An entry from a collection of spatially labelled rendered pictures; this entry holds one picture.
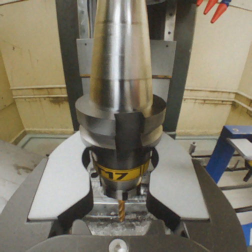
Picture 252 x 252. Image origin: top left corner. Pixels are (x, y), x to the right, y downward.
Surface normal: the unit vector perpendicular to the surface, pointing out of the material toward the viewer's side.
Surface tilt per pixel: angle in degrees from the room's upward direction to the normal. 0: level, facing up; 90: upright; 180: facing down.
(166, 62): 90
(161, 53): 90
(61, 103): 90
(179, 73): 90
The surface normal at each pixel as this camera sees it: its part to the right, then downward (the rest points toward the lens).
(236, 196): 0.02, -0.86
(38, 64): 0.02, 0.50
